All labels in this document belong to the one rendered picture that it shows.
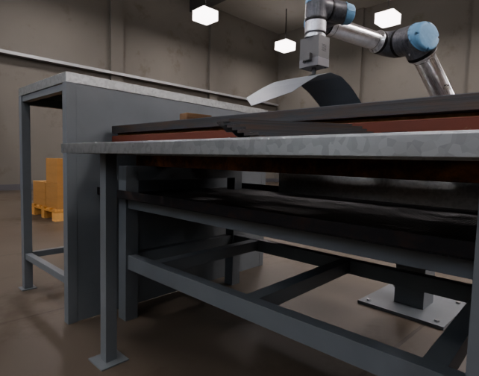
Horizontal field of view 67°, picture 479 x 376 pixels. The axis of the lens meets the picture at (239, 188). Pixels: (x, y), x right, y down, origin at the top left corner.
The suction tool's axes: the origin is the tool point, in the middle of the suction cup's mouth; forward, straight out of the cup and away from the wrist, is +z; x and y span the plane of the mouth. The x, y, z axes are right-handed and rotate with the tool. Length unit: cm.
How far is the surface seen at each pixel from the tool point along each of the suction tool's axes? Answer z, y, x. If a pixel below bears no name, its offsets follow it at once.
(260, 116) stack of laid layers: 16.6, 10.4, -35.8
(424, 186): 38, 23, 44
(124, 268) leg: 76, -64, -44
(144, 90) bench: -3, -78, -28
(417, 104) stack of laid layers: 17, 51, -31
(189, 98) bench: -3, -81, 0
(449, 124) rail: 21, 57, -31
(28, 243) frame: 75, -130, -68
